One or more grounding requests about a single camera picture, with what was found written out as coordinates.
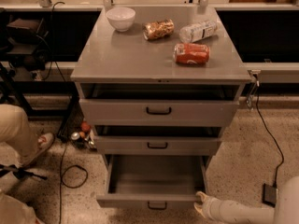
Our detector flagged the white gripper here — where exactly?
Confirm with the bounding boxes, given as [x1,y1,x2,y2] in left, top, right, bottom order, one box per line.
[193,191,221,221]

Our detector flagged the grey bottom drawer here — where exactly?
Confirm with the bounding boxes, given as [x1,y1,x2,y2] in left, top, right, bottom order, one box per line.
[97,155,206,210]

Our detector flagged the grey drawer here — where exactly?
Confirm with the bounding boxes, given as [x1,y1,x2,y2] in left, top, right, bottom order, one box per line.
[94,136,221,156]
[79,99,238,127]
[97,155,206,210]

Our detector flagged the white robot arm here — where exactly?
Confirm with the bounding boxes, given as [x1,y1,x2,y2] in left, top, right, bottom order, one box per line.
[193,176,299,224]

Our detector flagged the grey middle drawer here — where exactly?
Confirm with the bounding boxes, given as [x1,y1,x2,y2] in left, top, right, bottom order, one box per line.
[94,136,221,156]

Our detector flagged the grey drawer cabinet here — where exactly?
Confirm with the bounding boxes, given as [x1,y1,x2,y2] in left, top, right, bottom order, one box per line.
[70,5,252,173]

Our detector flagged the grey top drawer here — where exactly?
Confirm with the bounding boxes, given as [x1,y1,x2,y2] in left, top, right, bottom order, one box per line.
[79,99,238,127]

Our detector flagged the red apple on floor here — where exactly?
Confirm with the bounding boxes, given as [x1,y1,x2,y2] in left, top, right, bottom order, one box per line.
[80,121,91,133]

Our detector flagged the silver can on floor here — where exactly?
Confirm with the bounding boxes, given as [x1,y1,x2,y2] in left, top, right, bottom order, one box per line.
[70,132,80,141]

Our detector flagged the red soda can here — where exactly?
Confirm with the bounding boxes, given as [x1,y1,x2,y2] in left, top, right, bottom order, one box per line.
[173,43,210,64]

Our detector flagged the white red sneaker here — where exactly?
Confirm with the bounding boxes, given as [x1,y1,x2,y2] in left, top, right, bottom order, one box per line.
[19,133,55,168]

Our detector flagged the gold crushed can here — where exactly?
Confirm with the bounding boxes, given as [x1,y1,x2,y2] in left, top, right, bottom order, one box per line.
[143,19,175,40]

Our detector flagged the black tripod leg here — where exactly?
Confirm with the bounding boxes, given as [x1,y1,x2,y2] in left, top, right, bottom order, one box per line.
[0,164,47,180]

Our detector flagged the person's near beige knee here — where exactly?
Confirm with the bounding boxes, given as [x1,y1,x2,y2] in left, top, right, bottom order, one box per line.
[0,191,45,224]

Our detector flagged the person's beige trouser leg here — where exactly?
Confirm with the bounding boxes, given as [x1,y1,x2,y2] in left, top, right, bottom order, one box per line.
[0,105,38,167]

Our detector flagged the white bowl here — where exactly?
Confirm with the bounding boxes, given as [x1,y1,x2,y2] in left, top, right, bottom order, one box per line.
[106,7,135,32]

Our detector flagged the black equipment on shelf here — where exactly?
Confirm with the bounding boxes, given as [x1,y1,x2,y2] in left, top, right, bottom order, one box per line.
[0,9,50,71]

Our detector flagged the black adapter cable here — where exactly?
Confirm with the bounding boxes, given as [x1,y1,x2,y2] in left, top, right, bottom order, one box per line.
[255,87,285,187]

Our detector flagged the black looped floor cable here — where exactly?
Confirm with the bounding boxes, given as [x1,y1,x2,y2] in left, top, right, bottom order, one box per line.
[58,142,89,224]

